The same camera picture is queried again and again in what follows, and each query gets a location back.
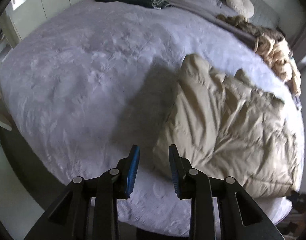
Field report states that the lavender plush bed cover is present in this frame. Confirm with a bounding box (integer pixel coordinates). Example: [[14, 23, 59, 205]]
[[0, 0, 304, 237]]

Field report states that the beige quilted puffer jacket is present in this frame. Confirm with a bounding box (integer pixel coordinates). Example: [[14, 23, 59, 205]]
[[153, 54, 301, 198]]

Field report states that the white wardrobe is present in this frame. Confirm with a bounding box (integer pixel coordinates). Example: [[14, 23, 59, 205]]
[[0, 0, 82, 48]]

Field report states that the round cream cushion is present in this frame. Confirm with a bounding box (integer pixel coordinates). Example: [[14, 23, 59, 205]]
[[225, 0, 255, 18]]

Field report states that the cream brown striped fuzzy garment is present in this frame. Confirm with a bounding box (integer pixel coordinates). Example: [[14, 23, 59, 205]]
[[216, 14, 301, 96]]

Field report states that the grey folded blanket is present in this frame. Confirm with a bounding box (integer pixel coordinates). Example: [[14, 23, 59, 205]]
[[169, 0, 255, 47]]

